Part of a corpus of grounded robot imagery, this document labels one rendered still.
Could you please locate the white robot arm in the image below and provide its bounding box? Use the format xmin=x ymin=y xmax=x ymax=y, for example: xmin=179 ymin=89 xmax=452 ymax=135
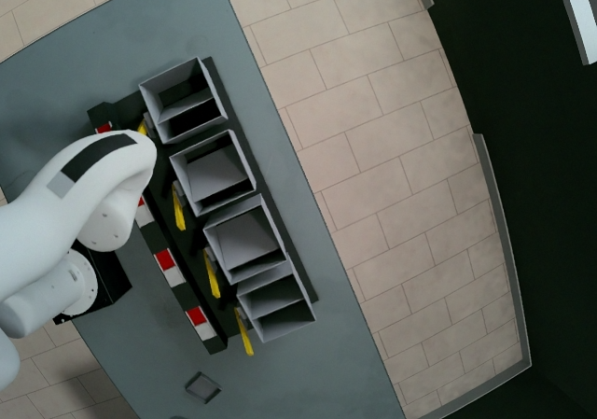
xmin=0 ymin=131 xmax=157 ymax=391

